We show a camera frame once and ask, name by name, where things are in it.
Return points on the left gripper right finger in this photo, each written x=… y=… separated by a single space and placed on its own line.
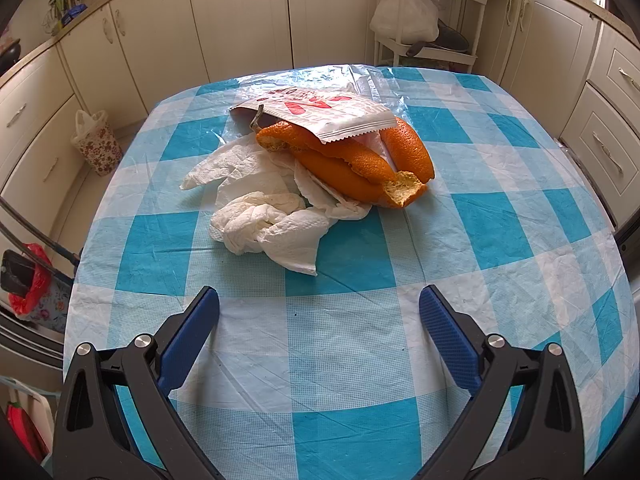
x=522 y=420

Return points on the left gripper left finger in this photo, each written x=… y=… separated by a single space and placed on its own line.
x=116 y=420

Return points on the white tissue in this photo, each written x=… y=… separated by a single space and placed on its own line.
x=286 y=227
x=240 y=167

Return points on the long orange peel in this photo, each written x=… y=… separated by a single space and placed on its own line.
x=355 y=170

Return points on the white red snack wrapper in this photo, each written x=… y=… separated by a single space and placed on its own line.
x=329 y=115

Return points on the floral bin red bag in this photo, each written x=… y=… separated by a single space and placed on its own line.
x=35 y=294

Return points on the blue checkered tablecloth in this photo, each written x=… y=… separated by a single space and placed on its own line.
x=331 y=376

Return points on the black frying pan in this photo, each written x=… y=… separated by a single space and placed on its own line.
x=448 y=39

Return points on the white rack shelf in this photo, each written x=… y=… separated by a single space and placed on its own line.
x=465 y=16

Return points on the white plastic bag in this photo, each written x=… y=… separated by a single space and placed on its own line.
x=418 y=20

